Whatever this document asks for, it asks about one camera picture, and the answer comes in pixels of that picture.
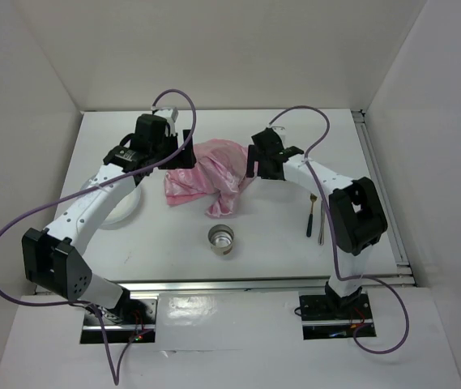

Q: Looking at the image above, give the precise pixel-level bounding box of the pink rose satin cloth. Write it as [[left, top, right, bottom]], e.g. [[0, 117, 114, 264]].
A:
[[164, 139, 254, 219]]

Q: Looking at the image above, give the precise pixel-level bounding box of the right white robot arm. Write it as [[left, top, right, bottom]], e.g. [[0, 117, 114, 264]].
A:
[[246, 128, 388, 318]]

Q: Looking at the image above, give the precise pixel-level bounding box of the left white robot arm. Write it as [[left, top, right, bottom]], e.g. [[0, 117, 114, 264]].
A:
[[22, 108, 195, 324]]

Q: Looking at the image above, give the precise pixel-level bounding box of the white round plate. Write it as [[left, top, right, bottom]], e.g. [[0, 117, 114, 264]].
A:
[[76, 175, 142, 230]]

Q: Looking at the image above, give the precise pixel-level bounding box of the small metal cup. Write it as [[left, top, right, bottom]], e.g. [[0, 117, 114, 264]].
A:
[[207, 224, 234, 256]]

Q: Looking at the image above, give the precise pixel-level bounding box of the silver table knife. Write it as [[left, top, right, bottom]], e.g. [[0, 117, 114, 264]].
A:
[[318, 202, 326, 246]]

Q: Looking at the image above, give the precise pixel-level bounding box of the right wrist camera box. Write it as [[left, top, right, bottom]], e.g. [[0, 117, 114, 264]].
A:
[[271, 126, 286, 143]]

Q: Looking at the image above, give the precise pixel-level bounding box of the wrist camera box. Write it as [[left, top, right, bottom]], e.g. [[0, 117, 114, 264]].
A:
[[151, 106, 178, 127], [271, 126, 286, 143]]

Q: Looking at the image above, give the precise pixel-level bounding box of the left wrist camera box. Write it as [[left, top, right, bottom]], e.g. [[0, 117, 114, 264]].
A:
[[151, 106, 178, 127]]

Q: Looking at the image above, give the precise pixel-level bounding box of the gold fork dark handle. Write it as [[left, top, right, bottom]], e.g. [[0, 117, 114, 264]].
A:
[[305, 194, 318, 237]]

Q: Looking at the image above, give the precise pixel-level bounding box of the aluminium front rail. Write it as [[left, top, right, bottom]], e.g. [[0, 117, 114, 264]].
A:
[[122, 272, 416, 293]]

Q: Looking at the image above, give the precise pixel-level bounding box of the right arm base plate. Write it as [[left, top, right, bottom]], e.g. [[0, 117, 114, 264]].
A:
[[293, 293, 377, 340]]

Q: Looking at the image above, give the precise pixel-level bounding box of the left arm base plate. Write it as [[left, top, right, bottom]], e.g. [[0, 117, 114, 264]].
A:
[[79, 295, 158, 344]]

